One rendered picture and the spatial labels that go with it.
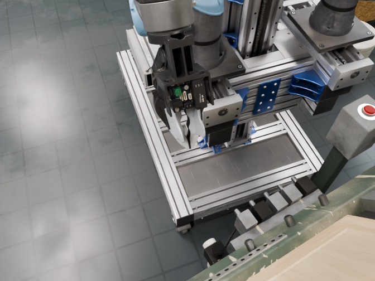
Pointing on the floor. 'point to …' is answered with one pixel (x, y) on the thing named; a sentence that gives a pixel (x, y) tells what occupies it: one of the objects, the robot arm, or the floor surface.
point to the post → (329, 170)
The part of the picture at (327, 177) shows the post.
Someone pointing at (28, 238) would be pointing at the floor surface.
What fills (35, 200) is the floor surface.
